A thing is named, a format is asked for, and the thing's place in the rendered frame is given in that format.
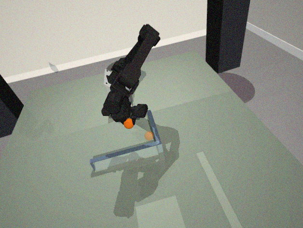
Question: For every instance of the clear glass l-shaped wall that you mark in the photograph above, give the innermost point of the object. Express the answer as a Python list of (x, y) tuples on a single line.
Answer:
[(127, 157)]

